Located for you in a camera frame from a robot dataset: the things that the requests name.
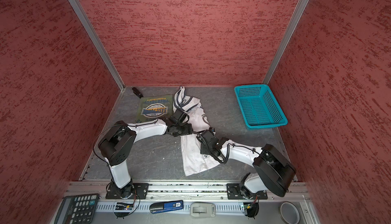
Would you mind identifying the olive green tank top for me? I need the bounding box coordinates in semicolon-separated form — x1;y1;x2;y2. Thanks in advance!
136;95;173;123

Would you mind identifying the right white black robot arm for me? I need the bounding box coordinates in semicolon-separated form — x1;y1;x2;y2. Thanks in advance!
195;128;296;200

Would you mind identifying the aluminium corner post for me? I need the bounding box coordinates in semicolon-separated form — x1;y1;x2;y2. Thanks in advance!
262;0;309;84
68;0;126;92

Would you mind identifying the teal plastic basket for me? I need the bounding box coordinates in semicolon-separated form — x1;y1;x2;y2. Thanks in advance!
234;84;288;130

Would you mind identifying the small circuit board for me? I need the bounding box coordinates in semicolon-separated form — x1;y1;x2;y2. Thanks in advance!
114;202;134;212
243;203;253;210

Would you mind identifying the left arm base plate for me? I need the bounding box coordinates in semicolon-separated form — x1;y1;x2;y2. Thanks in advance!
105;182;149;200

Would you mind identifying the right small circuit board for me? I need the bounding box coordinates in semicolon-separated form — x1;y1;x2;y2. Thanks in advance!
243;203;253;210

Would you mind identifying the small black stapler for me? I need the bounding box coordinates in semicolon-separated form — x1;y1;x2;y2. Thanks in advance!
131;87;143;99

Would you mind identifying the right aluminium corner post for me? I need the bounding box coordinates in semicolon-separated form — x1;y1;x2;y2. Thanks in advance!
262;0;309;84

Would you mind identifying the white grey-trimmed tank top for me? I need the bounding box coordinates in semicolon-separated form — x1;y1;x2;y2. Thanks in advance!
173;87;219;176

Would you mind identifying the grey tape roll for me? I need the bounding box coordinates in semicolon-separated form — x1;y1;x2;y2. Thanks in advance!
279;202;300;224

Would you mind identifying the black calculator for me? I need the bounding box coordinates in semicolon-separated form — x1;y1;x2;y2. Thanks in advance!
54;193;99;224

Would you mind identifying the aluminium front rail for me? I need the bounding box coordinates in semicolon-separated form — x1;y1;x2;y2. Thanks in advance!
64;180;311;202

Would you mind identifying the blue black utility knife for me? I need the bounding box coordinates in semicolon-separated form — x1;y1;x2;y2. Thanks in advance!
149;200;184;214

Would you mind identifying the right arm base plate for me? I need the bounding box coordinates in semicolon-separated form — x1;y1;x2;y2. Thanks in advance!
226;183;268;201

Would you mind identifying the left small circuit board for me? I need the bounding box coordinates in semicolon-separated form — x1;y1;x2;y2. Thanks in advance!
114;202;134;212

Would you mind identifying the left aluminium corner post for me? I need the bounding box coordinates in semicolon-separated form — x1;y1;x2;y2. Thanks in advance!
68;0;126;92

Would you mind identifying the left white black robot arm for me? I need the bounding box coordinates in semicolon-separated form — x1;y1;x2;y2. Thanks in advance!
98;110;193;199

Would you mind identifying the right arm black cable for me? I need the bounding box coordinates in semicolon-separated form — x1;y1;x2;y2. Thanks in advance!
193;131;233;165

